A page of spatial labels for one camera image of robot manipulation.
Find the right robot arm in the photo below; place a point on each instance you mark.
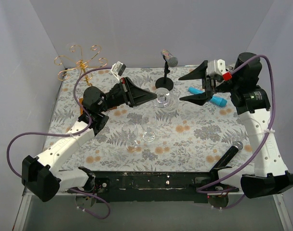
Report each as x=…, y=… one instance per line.
x=251, y=88

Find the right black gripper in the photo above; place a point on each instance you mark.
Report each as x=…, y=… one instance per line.
x=208, y=83

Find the blue cylinder toy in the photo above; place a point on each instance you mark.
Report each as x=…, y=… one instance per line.
x=221, y=102

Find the gold wire wine glass rack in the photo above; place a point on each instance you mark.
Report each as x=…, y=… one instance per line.
x=80, y=64

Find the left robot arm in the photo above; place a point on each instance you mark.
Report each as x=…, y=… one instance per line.
x=42, y=175

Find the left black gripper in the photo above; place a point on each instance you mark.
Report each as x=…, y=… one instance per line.
x=126, y=92

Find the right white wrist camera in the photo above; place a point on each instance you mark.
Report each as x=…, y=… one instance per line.
x=216, y=70

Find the glitter microphone on stand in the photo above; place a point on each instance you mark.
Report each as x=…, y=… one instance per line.
x=171, y=60

